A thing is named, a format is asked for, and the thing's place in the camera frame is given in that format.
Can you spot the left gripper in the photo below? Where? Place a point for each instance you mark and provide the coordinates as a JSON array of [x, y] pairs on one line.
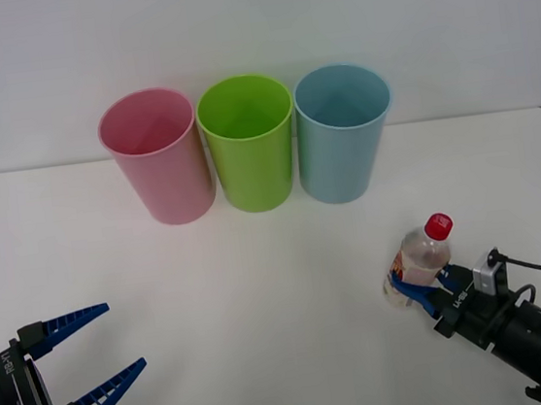
[[15, 402]]

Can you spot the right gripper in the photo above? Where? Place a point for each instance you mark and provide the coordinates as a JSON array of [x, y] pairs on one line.
[[463, 310]]

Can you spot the clear bottle with red cap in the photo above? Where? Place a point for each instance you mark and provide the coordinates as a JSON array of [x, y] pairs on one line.
[[422, 251]]

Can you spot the pale blue plastic bin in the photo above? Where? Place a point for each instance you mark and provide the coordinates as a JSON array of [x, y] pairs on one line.
[[339, 165]]

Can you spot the pink plastic bin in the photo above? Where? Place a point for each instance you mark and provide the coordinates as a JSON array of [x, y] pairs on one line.
[[171, 184]]

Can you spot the green plastic bin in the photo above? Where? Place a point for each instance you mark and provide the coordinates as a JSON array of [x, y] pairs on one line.
[[255, 175]]

